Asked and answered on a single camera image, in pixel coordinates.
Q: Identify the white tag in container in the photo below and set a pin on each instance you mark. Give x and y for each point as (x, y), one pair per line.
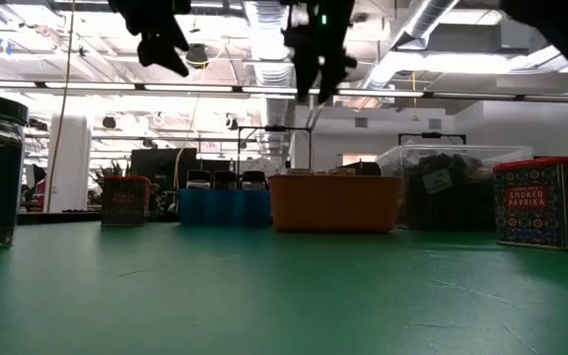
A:
(437, 181)

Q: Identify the small red-lid paprika tin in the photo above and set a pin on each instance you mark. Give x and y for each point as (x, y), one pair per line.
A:
(125, 202)

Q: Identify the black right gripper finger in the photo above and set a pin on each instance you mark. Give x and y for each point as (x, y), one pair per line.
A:
(308, 74)
(335, 69)

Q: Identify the ribbed silver ceiling duct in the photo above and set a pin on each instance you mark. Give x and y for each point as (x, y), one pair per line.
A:
(270, 59)

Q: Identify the blue plastic bin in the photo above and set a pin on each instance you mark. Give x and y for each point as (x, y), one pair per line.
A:
(225, 209)

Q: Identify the person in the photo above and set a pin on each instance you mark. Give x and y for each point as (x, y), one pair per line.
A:
(40, 190)

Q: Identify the long ceiling light bar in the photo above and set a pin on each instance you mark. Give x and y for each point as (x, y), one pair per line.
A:
(190, 88)

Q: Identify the black box behind bin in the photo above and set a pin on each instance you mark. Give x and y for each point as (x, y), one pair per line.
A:
(368, 168)

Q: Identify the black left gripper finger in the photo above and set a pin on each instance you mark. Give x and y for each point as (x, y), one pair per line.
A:
(175, 39)
(163, 56)

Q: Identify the black background table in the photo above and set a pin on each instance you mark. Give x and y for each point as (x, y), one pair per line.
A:
(62, 217)

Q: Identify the smooth silver ceiling duct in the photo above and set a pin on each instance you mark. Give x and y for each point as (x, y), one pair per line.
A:
(412, 29)

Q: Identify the white column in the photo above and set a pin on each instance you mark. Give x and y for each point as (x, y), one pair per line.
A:
(69, 167)

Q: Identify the clear plastic storage container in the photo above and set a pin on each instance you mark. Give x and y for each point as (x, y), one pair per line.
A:
(461, 163)

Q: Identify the orange plastic bin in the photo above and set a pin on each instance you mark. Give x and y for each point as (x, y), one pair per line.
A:
(333, 204)

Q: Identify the large smoked paprika tin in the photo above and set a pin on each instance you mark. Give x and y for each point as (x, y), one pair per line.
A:
(540, 207)

